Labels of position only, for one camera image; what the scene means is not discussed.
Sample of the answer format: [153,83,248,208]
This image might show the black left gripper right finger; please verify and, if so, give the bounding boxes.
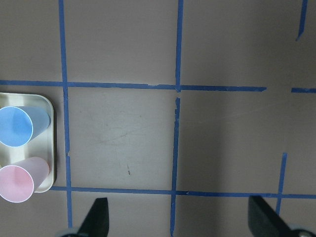
[248,196,296,237]

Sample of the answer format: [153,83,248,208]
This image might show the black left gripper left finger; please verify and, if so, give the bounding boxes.
[76,197,109,237]

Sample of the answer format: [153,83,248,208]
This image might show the blue cup on tray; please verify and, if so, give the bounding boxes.
[0,106,50,147]

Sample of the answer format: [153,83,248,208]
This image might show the cream plastic tray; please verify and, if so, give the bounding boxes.
[0,92,55,193]

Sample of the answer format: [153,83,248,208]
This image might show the pink plastic cup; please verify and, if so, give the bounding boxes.
[0,157,49,203]

